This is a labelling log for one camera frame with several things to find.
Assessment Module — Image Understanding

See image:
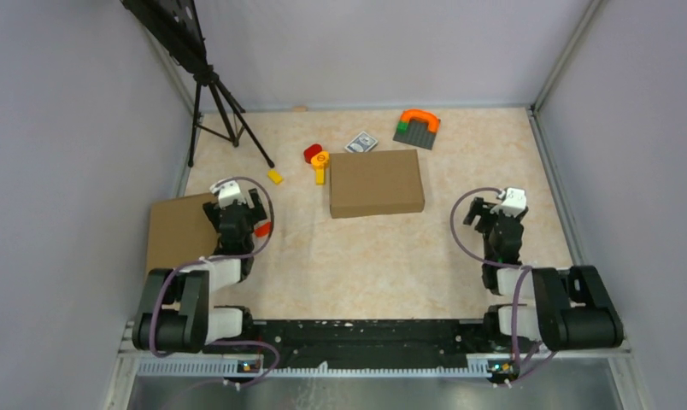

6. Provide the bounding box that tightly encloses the aluminium front rail frame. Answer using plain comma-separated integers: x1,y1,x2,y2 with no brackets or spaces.
104,319,651,409

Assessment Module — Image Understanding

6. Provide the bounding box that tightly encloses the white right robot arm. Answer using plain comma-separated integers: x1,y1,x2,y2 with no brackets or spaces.
463,197,625,352

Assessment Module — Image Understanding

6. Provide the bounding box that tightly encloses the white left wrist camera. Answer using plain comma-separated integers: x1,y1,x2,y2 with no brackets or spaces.
209,179,247,208

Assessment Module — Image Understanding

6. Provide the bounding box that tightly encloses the small folded cardboard box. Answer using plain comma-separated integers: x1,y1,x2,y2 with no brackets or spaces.
144,193,217,272

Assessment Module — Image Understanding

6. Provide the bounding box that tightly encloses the red oval plastic block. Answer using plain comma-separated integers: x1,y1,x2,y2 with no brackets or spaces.
303,143,323,164

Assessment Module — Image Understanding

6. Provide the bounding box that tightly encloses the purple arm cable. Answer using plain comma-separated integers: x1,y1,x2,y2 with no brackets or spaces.
148,176,282,390
449,187,560,387

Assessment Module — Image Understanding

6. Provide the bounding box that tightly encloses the green small toy brick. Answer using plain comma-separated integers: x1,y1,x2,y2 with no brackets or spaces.
396,120,409,132

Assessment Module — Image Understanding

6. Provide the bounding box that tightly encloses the orange arch toy block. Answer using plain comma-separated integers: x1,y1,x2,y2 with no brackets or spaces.
398,108,440,133

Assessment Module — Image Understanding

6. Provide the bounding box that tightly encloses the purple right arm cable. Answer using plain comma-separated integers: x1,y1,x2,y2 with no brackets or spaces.
449,187,560,387

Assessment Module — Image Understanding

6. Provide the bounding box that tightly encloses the yellow oval toy block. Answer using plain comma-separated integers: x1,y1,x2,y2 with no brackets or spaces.
310,150,330,185

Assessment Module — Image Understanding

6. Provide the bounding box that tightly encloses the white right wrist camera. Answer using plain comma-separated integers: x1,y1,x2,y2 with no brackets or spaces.
490,187,528,218

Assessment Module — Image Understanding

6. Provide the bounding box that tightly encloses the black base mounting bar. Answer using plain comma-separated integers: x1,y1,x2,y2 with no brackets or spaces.
202,318,540,372

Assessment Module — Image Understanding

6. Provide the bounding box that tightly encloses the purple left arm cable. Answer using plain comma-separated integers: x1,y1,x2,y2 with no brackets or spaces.
148,176,282,390

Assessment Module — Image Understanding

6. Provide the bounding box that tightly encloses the large cardboard box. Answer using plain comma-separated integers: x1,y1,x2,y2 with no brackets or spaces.
329,149,426,219

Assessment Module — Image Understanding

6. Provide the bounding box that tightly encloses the grey lego base plate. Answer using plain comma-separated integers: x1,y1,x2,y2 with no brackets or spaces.
393,120,437,150

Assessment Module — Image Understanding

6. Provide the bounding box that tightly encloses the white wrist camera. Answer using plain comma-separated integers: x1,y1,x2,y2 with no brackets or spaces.
209,179,247,208
490,187,528,218

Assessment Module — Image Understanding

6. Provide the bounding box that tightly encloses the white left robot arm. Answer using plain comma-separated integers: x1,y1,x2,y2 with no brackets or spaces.
132,182,269,354

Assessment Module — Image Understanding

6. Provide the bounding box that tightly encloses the orange rectangular block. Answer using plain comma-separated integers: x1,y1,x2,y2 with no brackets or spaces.
254,221,272,238

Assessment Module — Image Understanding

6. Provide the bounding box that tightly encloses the blue playing card box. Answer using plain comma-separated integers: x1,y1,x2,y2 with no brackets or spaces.
344,132,379,153

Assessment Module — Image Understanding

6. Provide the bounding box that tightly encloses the yellow rectangular block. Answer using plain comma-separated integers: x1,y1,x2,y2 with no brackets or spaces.
267,169,284,185

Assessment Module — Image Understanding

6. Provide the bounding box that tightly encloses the black tripod stand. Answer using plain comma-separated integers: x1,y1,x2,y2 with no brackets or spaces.
121,0,275,169

